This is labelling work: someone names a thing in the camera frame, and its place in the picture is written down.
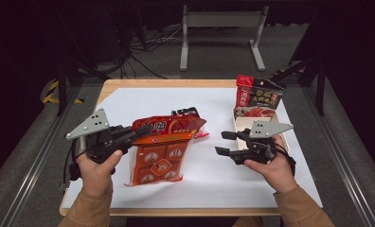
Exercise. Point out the white table mat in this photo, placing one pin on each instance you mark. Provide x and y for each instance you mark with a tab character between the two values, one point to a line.
151	101

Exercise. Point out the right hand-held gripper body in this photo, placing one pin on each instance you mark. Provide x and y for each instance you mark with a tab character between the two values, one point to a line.
267	128

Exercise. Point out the black and yellow tape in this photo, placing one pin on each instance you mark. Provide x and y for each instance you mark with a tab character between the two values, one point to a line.
51	93

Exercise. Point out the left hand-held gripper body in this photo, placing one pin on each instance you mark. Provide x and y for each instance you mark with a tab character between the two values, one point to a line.
92	124

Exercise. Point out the small red sauce packet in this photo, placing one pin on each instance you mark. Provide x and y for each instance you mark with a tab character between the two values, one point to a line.
187	111

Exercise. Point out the white plastic container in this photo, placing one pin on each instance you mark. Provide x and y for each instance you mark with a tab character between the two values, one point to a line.
241	124

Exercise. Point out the grey metal stand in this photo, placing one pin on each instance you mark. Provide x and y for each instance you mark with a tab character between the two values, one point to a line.
222	19

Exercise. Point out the black metal stand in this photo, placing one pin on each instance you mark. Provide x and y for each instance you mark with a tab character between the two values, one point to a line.
319	88
62	85

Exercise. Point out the aluminium floor rail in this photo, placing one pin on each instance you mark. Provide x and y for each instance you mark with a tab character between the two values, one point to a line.
343	170
34	170

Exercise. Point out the red and black food packet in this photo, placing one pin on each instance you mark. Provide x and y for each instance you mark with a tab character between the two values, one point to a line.
261	96

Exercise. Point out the large orange food packet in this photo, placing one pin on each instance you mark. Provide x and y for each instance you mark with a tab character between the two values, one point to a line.
163	157

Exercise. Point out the person's right hand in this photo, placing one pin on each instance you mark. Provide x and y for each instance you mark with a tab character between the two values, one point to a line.
280	173

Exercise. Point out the wooden table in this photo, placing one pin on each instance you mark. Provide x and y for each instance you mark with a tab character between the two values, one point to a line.
176	83

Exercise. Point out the person's left hand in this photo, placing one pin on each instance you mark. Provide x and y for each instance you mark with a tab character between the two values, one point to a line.
95	176

